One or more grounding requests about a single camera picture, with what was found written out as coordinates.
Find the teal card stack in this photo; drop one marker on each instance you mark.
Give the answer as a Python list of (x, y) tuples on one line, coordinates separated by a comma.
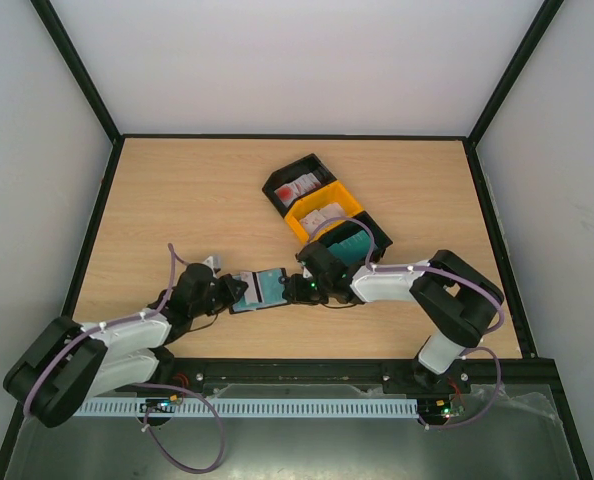
[(353, 248)]

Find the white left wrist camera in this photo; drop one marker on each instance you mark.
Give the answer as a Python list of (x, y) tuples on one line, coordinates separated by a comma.
[(214, 262)]

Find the white floral card stack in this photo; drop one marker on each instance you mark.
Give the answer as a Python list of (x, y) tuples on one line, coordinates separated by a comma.
[(315, 218)]

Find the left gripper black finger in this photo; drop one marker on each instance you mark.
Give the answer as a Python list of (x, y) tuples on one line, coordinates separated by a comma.
[(232, 288), (218, 305)]

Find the black leather card holder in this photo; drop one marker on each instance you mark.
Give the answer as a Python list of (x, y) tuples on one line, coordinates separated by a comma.
[(231, 311)]

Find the yellow plastic bin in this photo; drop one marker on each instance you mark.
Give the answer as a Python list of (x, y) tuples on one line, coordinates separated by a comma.
[(310, 211)]

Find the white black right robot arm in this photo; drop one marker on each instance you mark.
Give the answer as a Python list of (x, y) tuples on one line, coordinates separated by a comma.
[(463, 304)]

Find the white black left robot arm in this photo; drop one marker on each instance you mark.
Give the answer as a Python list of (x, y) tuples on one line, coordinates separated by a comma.
[(71, 362)]

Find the red white card stack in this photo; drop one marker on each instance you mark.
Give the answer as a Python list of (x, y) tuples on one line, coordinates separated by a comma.
[(292, 190)]

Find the black aluminium frame rail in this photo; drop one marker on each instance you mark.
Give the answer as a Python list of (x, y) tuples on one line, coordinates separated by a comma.
[(399, 376)]

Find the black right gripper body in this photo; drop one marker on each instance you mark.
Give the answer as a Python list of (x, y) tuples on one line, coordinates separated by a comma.
[(297, 288)]

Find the black bin with teal cards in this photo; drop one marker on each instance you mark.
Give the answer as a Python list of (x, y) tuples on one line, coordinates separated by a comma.
[(340, 227)]

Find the black bin with red cards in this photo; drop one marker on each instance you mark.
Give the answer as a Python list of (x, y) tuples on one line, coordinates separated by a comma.
[(307, 164)]

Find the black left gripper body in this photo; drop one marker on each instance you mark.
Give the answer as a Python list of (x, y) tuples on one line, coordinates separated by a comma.
[(205, 307)]

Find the teal credit card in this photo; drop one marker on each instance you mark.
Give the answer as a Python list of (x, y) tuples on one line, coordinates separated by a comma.
[(272, 283)]

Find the white slotted cable duct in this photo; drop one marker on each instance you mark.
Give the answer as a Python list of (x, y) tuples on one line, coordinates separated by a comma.
[(120, 407)]

